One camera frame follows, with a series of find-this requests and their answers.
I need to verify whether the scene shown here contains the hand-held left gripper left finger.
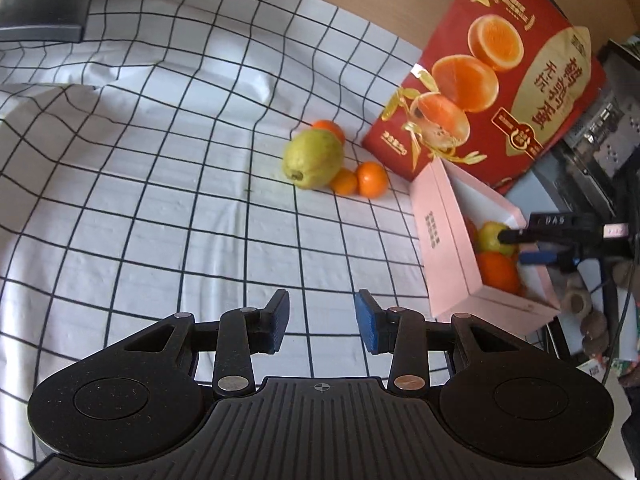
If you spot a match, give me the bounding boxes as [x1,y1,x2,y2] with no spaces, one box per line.
[122,289,291,400]

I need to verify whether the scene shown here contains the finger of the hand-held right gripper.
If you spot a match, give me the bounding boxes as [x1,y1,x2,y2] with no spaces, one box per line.
[500,227,538,246]
[517,250,576,268]

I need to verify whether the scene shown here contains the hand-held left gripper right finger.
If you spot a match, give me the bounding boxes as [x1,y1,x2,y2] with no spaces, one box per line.
[354,289,526,393]

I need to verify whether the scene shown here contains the green guava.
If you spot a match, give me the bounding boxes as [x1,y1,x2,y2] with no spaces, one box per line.
[283,130,345,191]
[475,221,521,256]

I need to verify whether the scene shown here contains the medium rough-skinned orange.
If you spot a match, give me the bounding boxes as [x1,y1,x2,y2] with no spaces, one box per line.
[475,251,521,295]

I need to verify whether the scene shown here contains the pink cardboard box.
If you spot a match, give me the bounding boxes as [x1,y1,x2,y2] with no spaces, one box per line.
[410,159,562,336]

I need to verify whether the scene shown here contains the small tangerine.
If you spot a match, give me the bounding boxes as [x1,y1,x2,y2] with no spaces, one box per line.
[356,161,389,198]
[330,169,359,197]
[312,120,346,143]

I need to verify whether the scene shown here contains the brown round object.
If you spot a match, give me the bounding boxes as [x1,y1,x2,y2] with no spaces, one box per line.
[560,287,593,317]
[581,310,608,356]

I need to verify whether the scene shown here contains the red and gold printed bag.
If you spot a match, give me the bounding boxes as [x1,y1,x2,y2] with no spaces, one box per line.
[361,0,607,196]

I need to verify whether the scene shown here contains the white black-checked cloth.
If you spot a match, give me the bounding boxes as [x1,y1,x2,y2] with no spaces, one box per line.
[0,0,551,471]

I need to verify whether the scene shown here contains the dark grey flat device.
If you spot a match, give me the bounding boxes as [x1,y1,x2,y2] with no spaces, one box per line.
[0,0,92,44]

